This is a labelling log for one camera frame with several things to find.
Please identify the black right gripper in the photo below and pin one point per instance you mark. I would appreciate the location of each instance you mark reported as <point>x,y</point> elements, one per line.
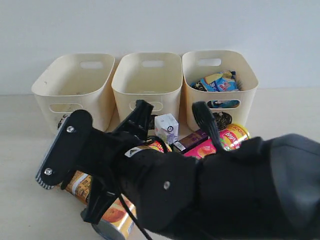
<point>161,185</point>

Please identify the orange snack bag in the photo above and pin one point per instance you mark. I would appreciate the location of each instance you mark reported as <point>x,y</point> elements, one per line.
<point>80,186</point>

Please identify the yellow chips can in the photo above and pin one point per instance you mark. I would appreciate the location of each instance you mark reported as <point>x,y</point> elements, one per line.
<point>116,224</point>

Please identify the pink chips can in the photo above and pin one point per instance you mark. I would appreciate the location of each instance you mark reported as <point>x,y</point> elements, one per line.
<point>231,138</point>

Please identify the blue cookie bag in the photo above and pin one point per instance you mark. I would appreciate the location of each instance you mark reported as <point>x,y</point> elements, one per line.
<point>224,81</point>

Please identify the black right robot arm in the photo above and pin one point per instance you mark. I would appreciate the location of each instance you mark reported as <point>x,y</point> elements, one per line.
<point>265,189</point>

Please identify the white blue milk carton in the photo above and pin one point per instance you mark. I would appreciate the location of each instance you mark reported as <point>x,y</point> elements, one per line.
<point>166,127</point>

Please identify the purple drink carton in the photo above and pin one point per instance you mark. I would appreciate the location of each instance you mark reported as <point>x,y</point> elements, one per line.
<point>189,142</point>

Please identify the cream bin triangle mark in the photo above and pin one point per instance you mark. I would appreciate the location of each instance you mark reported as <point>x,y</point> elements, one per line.
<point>74,82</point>

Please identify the cream bin square mark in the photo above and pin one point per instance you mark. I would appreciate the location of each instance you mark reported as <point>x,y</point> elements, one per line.
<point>155,77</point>

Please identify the cream bin circle mark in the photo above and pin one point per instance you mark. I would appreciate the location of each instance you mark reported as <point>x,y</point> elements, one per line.
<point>199,64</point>

